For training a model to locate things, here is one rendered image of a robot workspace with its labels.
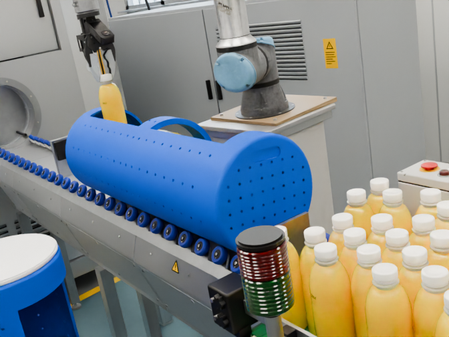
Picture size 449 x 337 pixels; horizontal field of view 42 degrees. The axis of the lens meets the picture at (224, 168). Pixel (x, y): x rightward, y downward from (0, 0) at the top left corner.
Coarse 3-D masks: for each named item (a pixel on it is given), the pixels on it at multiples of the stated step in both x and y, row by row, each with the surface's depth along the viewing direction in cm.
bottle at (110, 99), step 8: (112, 80) 187; (104, 88) 185; (112, 88) 186; (104, 96) 186; (112, 96) 186; (120, 96) 188; (104, 104) 186; (112, 104) 186; (120, 104) 188; (104, 112) 188; (112, 112) 187; (120, 112) 188; (112, 120) 188; (120, 120) 188
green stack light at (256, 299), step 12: (288, 276) 74; (252, 288) 74; (264, 288) 73; (276, 288) 73; (288, 288) 74; (252, 300) 74; (264, 300) 74; (276, 300) 73; (288, 300) 74; (252, 312) 75; (264, 312) 74; (276, 312) 74
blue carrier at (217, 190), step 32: (96, 128) 180; (128, 128) 167; (192, 128) 168; (96, 160) 174; (128, 160) 158; (160, 160) 145; (192, 160) 135; (224, 160) 127; (256, 160) 130; (288, 160) 135; (128, 192) 162; (160, 192) 145; (192, 192) 133; (224, 192) 126; (256, 192) 131; (288, 192) 137; (192, 224) 138; (224, 224) 127; (256, 224) 133
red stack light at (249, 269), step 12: (240, 252) 73; (252, 252) 72; (264, 252) 72; (276, 252) 72; (240, 264) 74; (252, 264) 72; (264, 264) 72; (276, 264) 72; (288, 264) 74; (252, 276) 73; (264, 276) 72; (276, 276) 73
